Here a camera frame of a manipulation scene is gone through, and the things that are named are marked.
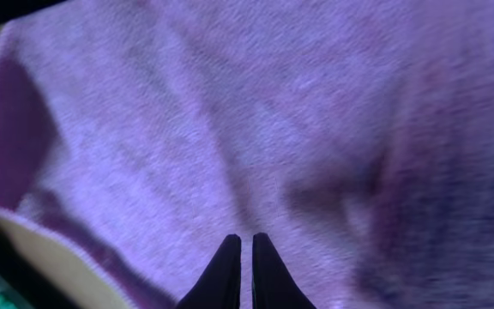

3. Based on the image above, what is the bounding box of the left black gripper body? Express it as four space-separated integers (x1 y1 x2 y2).
0 0 66 25

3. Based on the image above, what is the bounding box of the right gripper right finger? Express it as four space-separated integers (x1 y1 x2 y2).
252 233 316 309

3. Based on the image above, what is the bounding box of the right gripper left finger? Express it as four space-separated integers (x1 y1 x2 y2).
176 234 241 309

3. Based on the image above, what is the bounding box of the purple cloth with white tag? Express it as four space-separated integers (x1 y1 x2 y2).
0 0 494 308

